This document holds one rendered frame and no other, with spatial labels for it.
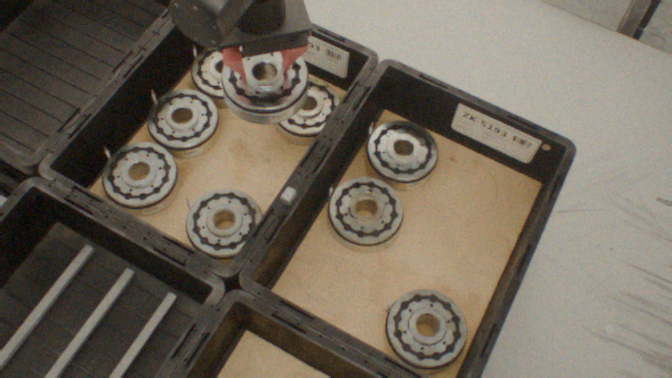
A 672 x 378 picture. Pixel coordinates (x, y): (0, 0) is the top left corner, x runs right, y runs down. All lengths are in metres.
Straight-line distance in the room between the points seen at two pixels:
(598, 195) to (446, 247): 0.36
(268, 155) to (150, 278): 0.24
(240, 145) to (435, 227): 0.31
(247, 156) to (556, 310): 0.53
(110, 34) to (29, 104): 0.17
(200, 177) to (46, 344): 0.30
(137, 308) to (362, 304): 0.29
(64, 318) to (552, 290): 0.71
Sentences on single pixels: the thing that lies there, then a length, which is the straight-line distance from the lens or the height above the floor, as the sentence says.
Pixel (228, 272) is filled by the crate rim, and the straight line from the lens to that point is 0.81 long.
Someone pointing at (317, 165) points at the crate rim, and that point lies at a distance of 0.88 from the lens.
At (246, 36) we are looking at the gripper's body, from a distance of 0.72.
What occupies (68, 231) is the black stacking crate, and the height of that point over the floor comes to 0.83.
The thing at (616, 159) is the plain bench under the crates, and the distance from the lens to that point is 1.27.
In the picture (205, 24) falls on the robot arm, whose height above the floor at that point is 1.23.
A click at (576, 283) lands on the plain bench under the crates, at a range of 1.13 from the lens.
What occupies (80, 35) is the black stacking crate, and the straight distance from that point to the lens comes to 1.18.
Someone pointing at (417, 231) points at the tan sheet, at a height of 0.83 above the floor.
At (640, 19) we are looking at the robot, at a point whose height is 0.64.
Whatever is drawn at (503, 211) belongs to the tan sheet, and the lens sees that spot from 0.99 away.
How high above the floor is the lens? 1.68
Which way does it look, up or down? 61 degrees down
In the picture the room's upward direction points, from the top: 6 degrees clockwise
